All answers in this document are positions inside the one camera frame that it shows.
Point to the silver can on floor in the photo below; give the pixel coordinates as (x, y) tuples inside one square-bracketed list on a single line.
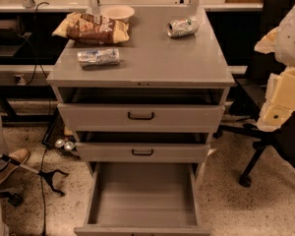
[(59, 143)]

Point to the grey drawer cabinet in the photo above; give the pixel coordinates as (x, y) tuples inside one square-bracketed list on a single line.
[(154, 69)]

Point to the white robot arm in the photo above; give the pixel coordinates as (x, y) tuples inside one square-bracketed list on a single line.
[(280, 89)]

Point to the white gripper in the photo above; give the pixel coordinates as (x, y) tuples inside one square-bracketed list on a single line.
[(292, 42)]

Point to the grey middle drawer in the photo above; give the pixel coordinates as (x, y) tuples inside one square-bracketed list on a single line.
[(138, 152)]

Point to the black office chair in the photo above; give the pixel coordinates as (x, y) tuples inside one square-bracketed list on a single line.
[(250, 96)]

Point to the grey open bottom drawer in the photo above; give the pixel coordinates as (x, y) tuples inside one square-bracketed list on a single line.
[(142, 199)]

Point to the brown chip bag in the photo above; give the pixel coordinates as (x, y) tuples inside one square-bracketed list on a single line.
[(92, 29)]

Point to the white bowl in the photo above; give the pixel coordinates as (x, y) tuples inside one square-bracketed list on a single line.
[(118, 12)]

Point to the tan shoe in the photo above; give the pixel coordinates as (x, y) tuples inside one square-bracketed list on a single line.
[(7, 168)]

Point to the wall power outlet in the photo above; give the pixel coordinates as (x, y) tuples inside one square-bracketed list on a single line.
[(20, 79)]

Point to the grey top drawer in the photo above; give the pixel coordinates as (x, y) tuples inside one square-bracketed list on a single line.
[(141, 118)]

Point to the black floor wire rack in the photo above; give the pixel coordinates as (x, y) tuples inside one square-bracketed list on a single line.
[(57, 130)]

